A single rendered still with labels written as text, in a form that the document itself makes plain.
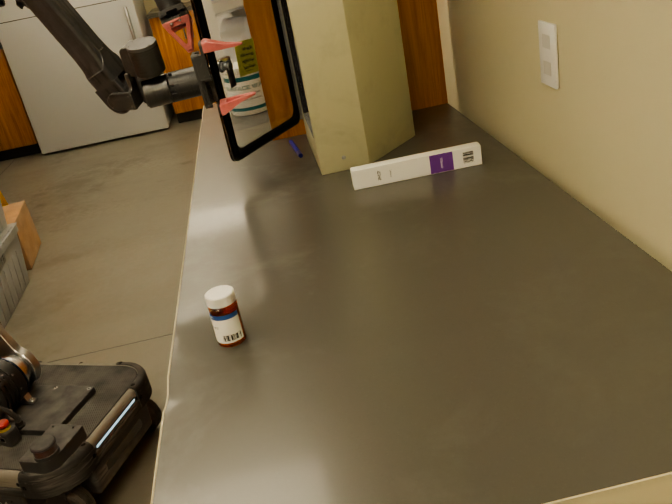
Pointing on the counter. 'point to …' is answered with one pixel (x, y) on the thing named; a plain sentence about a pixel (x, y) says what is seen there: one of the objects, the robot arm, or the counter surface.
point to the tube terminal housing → (352, 79)
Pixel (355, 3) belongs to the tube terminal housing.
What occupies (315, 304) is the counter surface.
